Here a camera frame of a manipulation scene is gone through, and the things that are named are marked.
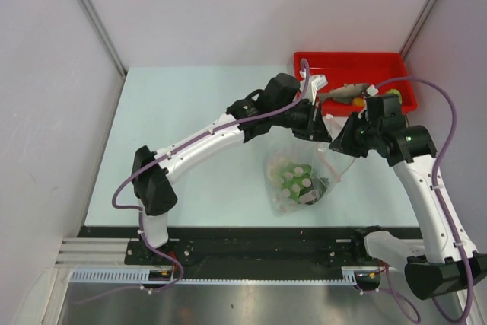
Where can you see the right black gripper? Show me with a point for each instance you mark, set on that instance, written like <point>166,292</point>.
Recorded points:
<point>344,142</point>

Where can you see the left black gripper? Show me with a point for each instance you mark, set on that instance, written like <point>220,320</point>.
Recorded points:
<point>313,126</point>

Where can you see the orange fake fruit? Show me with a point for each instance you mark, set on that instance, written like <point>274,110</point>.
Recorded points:
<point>358,102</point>

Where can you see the grey fake fish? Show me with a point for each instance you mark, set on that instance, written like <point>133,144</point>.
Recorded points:
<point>345,94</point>

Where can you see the clear zip top bag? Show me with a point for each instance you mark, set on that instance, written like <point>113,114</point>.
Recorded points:
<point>324,161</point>

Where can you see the green fake lime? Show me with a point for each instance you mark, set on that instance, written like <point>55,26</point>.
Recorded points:
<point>396,92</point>

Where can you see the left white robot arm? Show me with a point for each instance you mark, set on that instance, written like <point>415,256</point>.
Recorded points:
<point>284,102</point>

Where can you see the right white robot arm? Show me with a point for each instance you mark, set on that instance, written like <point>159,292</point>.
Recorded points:
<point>449,261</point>

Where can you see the green fake lettuce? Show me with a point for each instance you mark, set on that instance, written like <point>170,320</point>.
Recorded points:
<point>301,185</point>

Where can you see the red plastic tray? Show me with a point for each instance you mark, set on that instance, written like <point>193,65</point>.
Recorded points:
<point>342,68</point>

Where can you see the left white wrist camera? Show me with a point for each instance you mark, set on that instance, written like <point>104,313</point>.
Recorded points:
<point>315,83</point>

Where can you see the white cable duct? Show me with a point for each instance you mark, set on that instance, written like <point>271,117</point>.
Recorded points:
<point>347,275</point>

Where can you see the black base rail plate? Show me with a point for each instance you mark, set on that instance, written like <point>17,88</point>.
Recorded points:
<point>332,246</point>

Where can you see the right aluminium corner post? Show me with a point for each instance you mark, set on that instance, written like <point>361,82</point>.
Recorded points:
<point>419,24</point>

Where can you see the aluminium corner post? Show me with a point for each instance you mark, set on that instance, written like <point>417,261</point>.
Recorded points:
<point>100,30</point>
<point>419,24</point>

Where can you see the left aluminium corner post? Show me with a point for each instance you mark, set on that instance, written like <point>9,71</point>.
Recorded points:
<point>100,30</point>

